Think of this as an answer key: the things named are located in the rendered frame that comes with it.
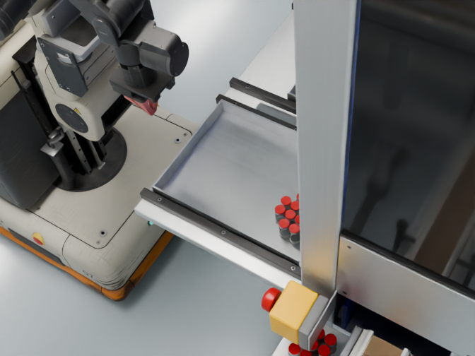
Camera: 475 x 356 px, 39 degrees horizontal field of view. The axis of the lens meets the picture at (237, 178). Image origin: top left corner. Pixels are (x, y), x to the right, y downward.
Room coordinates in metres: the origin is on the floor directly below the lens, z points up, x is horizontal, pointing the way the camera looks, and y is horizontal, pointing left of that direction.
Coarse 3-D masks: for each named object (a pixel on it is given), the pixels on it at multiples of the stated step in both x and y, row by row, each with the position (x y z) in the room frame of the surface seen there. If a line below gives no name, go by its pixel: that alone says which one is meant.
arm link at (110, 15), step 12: (72, 0) 0.82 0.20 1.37; (84, 0) 0.80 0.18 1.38; (96, 0) 0.80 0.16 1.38; (108, 0) 0.81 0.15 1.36; (120, 0) 0.81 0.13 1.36; (132, 0) 0.82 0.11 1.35; (84, 12) 0.81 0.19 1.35; (96, 12) 0.79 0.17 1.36; (108, 12) 0.79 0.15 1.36; (120, 12) 0.79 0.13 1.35; (132, 12) 0.80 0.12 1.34; (120, 24) 0.78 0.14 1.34
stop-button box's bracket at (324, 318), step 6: (336, 294) 0.43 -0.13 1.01; (330, 300) 0.42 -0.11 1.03; (330, 306) 0.42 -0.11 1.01; (324, 312) 0.40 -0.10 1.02; (330, 312) 0.42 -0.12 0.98; (324, 318) 0.40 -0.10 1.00; (318, 324) 0.39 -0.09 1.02; (324, 324) 0.40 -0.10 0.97; (312, 330) 0.38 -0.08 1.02; (318, 330) 0.39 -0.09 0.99; (312, 336) 0.37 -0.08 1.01; (312, 342) 0.37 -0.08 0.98
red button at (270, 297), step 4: (272, 288) 0.46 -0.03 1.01; (268, 292) 0.46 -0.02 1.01; (272, 292) 0.45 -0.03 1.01; (276, 292) 0.45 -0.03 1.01; (280, 292) 0.46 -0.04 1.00; (264, 296) 0.45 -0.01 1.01; (268, 296) 0.45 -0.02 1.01; (272, 296) 0.45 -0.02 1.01; (276, 296) 0.45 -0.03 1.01; (264, 300) 0.45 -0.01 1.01; (268, 300) 0.44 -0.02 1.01; (272, 300) 0.44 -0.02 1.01; (276, 300) 0.45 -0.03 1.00; (264, 304) 0.44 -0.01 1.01; (268, 304) 0.44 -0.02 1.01; (272, 304) 0.44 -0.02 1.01; (264, 308) 0.44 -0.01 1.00; (268, 308) 0.43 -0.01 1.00
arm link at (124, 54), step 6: (114, 48) 0.81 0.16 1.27; (120, 48) 0.80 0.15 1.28; (126, 48) 0.79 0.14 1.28; (132, 48) 0.79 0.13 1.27; (138, 48) 0.78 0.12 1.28; (120, 54) 0.80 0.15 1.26; (126, 54) 0.79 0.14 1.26; (132, 54) 0.79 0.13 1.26; (138, 54) 0.79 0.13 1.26; (120, 60) 0.80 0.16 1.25; (126, 60) 0.79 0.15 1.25; (132, 60) 0.79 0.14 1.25; (138, 60) 0.79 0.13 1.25
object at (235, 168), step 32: (224, 128) 0.91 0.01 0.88; (256, 128) 0.90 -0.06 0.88; (288, 128) 0.86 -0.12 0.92; (192, 160) 0.84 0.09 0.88; (224, 160) 0.83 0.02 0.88; (256, 160) 0.81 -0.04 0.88; (288, 160) 0.80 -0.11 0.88; (160, 192) 0.76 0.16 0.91; (192, 192) 0.76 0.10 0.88; (224, 192) 0.75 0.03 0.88; (256, 192) 0.74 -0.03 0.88; (288, 192) 0.72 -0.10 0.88; (224, 224) 0.66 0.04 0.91; (256, 224) 0.66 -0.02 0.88; (288, 256) 0.57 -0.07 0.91
